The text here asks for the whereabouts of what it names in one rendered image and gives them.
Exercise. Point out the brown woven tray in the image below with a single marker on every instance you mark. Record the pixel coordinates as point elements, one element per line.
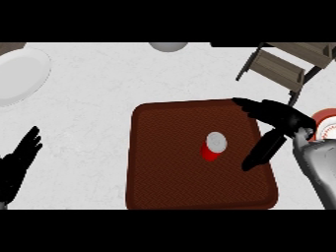
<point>198,154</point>

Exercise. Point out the grey round bowl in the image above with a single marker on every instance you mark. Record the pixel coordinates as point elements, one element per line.
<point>168,46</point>

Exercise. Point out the red can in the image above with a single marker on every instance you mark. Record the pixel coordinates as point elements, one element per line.
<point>213,147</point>

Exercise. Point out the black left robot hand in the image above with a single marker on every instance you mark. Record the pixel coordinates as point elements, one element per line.
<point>11,164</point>

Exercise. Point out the wooden tiered basket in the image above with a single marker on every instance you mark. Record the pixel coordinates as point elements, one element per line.
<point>297,62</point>

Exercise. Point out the white oval plate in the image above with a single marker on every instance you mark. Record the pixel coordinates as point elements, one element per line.
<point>13,78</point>

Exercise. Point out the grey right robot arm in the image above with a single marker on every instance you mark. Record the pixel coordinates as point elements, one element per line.
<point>328,170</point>

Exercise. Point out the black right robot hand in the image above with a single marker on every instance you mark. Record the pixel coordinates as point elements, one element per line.
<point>278,119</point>

